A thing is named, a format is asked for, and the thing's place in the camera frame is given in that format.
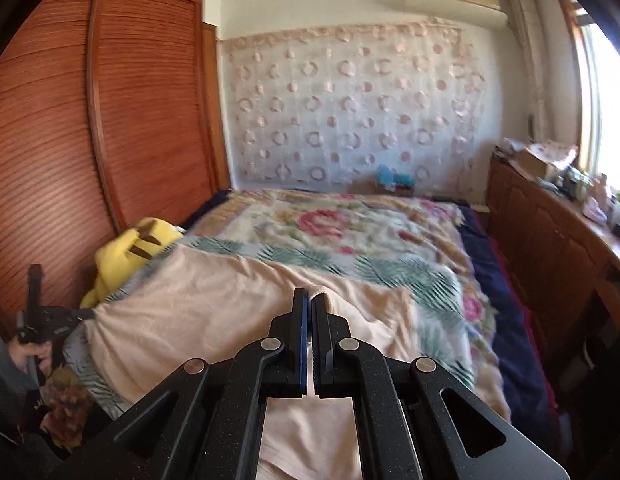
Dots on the side window drape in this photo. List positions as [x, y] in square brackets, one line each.
[529, 31]

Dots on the wooden louvered wardrobe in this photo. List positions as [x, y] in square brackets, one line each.
[109, 113]

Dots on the window with wooden frame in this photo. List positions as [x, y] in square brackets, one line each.
[598, 64]

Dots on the navy blue blanket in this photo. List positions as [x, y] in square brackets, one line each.
[526, 390]

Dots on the palm leaf bed sheet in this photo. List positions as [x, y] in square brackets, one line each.
[76, 348]

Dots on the circle patterned sheer curtain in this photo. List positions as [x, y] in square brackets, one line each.
[329, 108]

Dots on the person's left hand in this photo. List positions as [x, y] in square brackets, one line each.
[21, 353]

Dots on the blue toy on box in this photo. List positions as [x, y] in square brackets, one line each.
[389, 181]

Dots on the yellow plush toy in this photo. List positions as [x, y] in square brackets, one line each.
[120, 258]

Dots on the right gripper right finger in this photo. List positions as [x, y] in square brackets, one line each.
[414, 419]

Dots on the beige printed t-shirt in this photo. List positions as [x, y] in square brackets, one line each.
[211, 306]

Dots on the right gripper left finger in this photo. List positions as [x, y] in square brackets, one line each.
[204, 421]

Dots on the wooden low cabinet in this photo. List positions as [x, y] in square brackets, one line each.
[559, 262]

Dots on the cardboard box on cabinet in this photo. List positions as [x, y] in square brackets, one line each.
[545, 160]

